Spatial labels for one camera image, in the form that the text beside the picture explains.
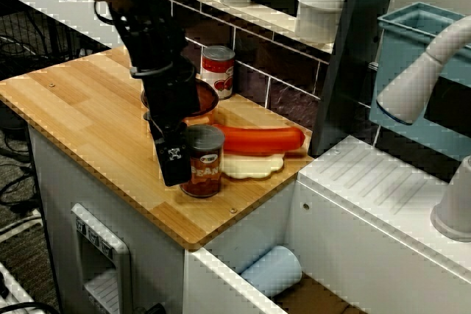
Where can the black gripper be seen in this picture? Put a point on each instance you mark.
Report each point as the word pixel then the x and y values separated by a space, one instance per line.
pixel 169 100

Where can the brown beans can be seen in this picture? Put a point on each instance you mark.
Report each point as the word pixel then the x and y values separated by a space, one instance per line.
pixel 204 167

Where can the orange toy pot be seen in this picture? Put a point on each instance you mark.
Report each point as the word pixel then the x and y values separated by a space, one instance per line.
pixel 198 119

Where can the brown lid yellow knob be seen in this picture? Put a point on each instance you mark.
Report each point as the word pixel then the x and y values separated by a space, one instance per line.
pixel 206 97

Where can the red toy sausage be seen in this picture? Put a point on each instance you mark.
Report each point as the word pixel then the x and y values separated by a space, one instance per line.
pixel 257 139

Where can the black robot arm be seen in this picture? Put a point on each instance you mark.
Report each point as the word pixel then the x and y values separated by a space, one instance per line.
pixel 147 34

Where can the cream flower-shaped plate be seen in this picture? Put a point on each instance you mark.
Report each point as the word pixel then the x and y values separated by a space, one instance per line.
pixel 250 167

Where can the red white tomato can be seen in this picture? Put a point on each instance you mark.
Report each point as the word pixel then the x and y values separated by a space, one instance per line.
pixel 218 71

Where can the white kitchen cabinet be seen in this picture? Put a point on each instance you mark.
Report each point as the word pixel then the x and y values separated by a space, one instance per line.
pixel 59 174

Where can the light blue plastic cup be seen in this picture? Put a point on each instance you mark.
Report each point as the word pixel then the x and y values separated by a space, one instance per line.
pixel 272 273

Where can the white tiled shelf ledge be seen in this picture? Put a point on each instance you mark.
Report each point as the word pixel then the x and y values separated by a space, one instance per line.
pixel 272 21

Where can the white toy sink unit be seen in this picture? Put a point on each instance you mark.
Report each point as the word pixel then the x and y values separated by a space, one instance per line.
pixel 368 181

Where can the large white lidded jar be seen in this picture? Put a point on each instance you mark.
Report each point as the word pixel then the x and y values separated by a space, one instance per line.
pixel 318 12

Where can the grey toy faucet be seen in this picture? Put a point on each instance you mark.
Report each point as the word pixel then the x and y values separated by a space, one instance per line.
pixel 412 82

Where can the teal plastic bin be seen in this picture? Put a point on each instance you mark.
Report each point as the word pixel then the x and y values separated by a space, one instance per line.
pixel 397 45

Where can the aluminium frame rail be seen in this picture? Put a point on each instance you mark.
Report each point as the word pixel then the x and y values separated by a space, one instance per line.
pixel 14 288

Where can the dark grey shelf post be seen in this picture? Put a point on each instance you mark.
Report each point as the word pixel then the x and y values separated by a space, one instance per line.
pixel 349 53

